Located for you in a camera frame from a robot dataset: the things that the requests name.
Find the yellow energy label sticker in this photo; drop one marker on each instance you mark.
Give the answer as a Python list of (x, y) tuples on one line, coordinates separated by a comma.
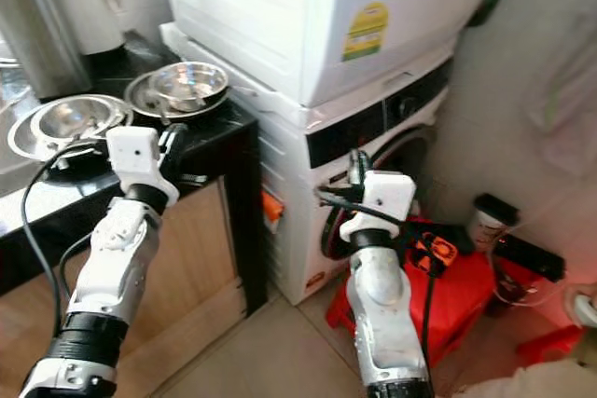
[(366, 31)]

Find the black stone countertop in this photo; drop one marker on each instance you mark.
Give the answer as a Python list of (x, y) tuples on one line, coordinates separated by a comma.
[(215, 151)]

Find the orange washer tab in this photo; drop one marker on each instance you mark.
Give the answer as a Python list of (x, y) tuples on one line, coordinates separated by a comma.
[(272, 207)]

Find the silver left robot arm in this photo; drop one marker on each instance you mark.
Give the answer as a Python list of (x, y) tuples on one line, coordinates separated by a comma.
[(117, 267)]

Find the white container blue label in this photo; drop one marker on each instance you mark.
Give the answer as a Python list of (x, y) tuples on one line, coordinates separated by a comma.
[(98, 25)]

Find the low red plastic stool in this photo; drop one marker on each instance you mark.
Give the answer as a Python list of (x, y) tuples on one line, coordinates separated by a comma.
[(546, 342)]

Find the black power strip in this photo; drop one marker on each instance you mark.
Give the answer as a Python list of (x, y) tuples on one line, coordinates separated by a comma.
[(532, 258)]

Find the steel plate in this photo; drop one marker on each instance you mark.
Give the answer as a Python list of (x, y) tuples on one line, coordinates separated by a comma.
[(140, 95), (20, 142)]

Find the large red plastic stool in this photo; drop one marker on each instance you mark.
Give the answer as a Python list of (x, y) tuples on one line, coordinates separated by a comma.
[(466, 305)]

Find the white clothes dryer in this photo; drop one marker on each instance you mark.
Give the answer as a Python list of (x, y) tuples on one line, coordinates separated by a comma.
[(289, 16)]

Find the white front-load washing machine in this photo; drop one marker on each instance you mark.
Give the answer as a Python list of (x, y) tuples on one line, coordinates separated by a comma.
[(289, 193)]

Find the orange black tool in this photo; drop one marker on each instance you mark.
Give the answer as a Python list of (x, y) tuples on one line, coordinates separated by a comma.
[(434, 251)]

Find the steel spoon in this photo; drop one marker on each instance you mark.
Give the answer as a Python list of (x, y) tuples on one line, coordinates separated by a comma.
[(242, 90)]

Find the paper cup black lid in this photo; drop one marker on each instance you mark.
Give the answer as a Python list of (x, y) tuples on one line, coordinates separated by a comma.
[(492, 216)]

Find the steel bowl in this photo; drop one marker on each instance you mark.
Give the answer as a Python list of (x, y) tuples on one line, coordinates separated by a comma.
[(75, 118), (191, 81)]

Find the steel fork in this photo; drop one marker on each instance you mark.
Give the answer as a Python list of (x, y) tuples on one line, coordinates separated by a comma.
[(160, 107)]

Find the wooden kitchen base cabinet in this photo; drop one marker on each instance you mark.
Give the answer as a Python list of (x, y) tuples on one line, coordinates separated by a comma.
[(205, 267)]

